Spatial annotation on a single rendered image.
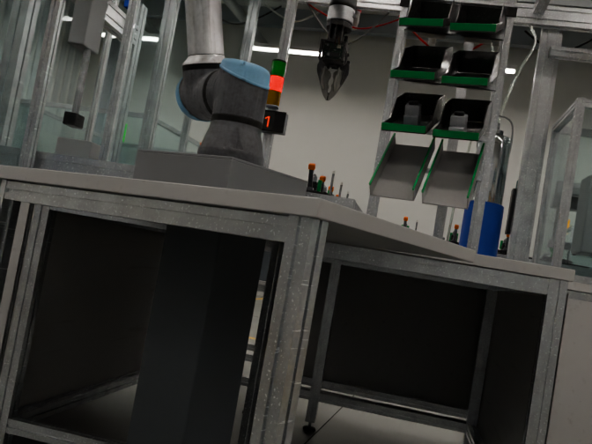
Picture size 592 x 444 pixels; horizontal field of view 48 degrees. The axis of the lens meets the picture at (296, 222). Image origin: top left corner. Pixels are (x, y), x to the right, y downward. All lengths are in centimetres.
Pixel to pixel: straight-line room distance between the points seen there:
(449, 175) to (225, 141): 83
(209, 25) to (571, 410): 177
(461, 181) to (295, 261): 107
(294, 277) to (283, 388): 16
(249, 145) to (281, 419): 64
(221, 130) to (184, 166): 11
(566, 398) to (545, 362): 77
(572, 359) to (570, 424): 22
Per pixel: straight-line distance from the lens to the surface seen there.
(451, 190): 197
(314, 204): 97
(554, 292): 178
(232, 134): 144
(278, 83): 224
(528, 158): 316
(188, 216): 116
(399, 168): 203
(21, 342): 207
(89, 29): 273
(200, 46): 160
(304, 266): 99
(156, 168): 150
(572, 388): 255
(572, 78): 1322
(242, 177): 139
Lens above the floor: 76
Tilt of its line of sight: 3 degrees up
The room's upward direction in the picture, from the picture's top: 10 degrees clockwise
